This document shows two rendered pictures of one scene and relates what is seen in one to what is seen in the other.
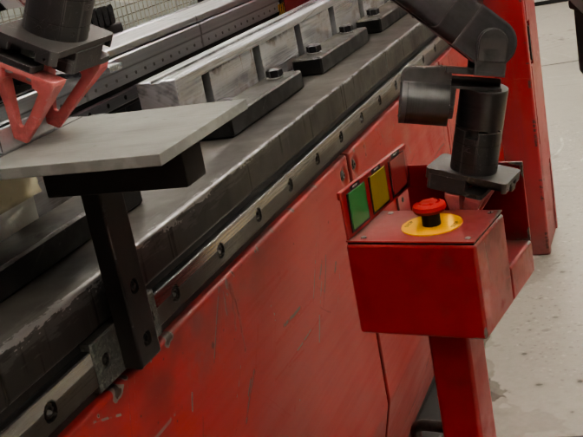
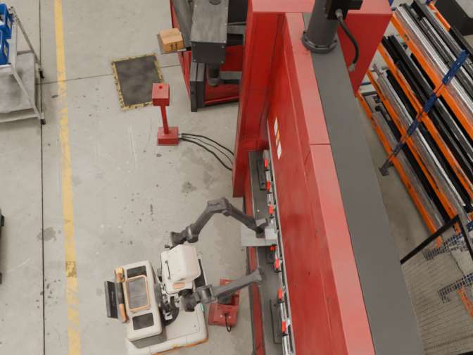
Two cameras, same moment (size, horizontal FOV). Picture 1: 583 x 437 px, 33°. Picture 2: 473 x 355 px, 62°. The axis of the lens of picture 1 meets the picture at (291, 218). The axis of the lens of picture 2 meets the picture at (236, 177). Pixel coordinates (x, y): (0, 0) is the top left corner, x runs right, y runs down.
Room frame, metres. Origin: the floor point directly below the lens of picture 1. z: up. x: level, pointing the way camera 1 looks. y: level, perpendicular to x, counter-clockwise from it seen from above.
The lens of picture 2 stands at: (1.78, -0.63, 3.75)
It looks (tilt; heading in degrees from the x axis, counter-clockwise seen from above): 59 degrees down; 148
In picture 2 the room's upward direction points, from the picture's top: 7 degrees clockwise
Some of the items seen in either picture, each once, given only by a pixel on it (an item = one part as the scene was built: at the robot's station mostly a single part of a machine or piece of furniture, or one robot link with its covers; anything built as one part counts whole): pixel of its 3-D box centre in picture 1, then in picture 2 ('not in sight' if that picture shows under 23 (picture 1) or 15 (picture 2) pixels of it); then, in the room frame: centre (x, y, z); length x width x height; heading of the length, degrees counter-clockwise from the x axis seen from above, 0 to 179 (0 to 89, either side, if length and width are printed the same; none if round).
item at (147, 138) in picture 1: (77, 142); (257, 234); (0.88, 0.18, 1.00); 0.26 x 0.18 x 0.01; 67
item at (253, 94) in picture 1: (254, 102); (276, 320); (1.47, 0.02, 0.89); 0.30 x 0.05 x 0.03; 157
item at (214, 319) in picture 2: not in sight; (222, 313); (1.12, -0.20, 0.06); 0.25 x 0.20 x 0.12; 58
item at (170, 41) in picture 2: not in sight; (170, 38); (-1.36, 0.35, 1.04); 0.30 x 0.26 x 0.12; 169
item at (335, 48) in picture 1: (332, 50); not in sight; (1.84, -0.13, 0.89); 0.30 x 0.05 x 0.03; 157
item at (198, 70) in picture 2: not in sight; (198, 77); (-0.40, 0.26, 1.42); 0.45 x 0.12 x 0.36; 153
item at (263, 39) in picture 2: not in sight; (288, 120); (0.11, 0.86, 1.15); 0.85 x 0.25 x 2.30; 67
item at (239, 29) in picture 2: not in sight; (237, 46); (-0.36, 0.57, 1.67); 0.40 x 0.24 x 0.07; 157
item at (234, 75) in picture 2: not in sight; (234, 90); (-0.36, 0.57, 1.18); 0.40 x 0.24 x 0.07; 157
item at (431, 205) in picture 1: (430, 215); not in sight; (1.09, -0.16, 0.79); 0.04 x 0.04 x 0.04
